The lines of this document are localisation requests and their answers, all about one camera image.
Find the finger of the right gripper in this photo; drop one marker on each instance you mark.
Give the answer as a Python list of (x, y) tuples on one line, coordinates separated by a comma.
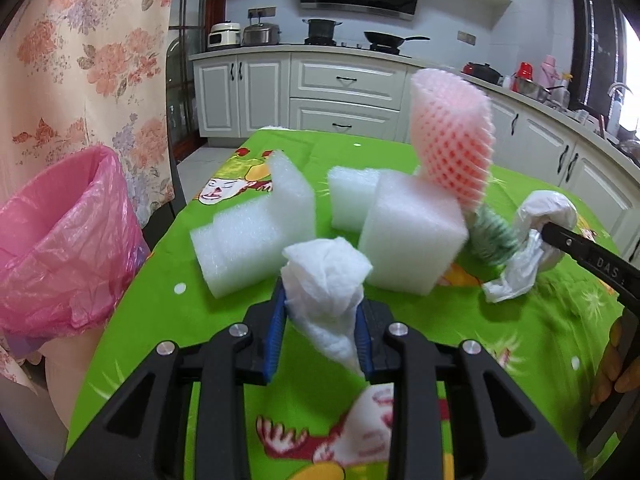
[(586, 253)]

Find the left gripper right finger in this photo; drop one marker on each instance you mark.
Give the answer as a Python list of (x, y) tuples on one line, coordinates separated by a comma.
[(496, 431)]

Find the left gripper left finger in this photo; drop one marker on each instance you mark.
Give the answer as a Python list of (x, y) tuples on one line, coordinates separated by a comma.
[(140, 433)]

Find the white plastic bag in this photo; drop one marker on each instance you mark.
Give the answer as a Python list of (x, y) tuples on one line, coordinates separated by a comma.
[(534, 255)]

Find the green white woven cloth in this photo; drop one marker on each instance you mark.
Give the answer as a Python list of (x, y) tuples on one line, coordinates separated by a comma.
[(492, 239)]

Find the large white foam block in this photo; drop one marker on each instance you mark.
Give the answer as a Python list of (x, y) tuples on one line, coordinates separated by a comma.
[(413, 231)]

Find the pink foam fruit net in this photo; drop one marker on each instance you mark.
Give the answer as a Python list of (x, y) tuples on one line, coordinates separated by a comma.
[(452, 132)]

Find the stepped white foam piece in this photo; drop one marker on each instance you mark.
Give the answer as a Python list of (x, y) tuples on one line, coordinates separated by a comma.
[(244, 244)]

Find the small white tissue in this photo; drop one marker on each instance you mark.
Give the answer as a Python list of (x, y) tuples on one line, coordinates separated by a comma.
[(323, 283)]

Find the pink lined trash bin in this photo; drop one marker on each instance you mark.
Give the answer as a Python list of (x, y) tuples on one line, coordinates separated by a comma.
[(71, 245)]

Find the person's right hand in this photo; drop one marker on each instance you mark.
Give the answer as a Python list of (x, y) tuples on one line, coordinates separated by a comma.
[(611, 374)]

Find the green cartoon tablecloth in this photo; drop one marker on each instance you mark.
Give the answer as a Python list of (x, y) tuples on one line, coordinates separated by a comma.
[(550, 341)]

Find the chrome faucet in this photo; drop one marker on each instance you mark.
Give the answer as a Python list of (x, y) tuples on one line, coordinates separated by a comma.
[(616, 93)]

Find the steel bowl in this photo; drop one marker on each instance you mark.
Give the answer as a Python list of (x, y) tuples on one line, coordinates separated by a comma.
[(531, 89)]

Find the pink thermos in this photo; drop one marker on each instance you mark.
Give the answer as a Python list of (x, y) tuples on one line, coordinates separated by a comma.
[(548, 75)]

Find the dark casserole pot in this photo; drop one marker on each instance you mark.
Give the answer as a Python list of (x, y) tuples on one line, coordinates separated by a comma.
[(482, 71)]

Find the white foam strip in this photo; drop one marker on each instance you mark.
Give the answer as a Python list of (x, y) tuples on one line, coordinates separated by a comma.
[(351, 194)]

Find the black frying pan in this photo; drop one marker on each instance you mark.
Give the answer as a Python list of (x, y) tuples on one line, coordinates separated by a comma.
[(388, 43)]

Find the white lower cabinets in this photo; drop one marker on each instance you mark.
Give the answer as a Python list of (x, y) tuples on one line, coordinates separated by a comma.
[(363, 93)]

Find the black stock pot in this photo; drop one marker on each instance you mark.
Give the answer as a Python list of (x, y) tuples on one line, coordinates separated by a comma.
[(321, 32)]

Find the floral curtain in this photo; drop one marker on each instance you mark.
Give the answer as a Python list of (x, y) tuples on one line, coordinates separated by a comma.
[(75, 73)]

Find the white rice cooker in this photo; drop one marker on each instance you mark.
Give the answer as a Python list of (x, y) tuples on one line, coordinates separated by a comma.
[(224, 35)]

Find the steel pressure cooker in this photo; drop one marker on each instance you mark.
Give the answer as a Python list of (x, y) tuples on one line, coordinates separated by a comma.
[(261, 34)]

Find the glass door wooden frame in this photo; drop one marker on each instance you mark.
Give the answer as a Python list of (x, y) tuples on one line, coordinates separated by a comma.
[(189, 26)]

